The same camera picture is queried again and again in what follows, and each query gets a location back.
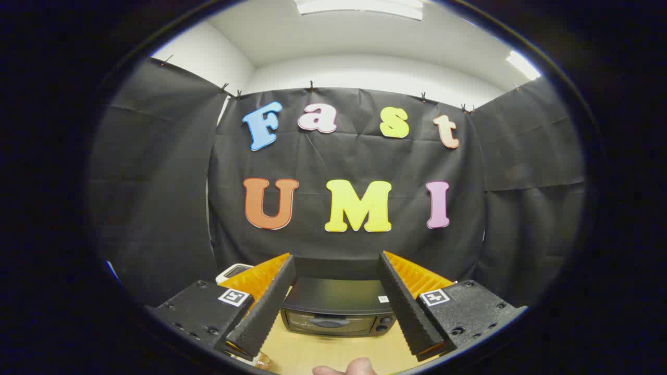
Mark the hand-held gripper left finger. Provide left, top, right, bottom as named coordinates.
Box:
left=146, top=253, right=297, bottom=360

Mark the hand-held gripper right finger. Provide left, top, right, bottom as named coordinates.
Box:
left=378, top=251, right=527, bottom=363

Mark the black toaster oven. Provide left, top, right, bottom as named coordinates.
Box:
left=280, top=276, right=399, bottom=336

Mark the white pop-up toaster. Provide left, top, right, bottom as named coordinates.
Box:
left=216, top=264, right=254, bottom=284

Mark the small ceiling light panel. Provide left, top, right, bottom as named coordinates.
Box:
left=505, top=51, right=542, bottom=81

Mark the large ceiling light panel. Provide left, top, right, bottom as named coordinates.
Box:
left=294, top=0, right=424, bottom=21

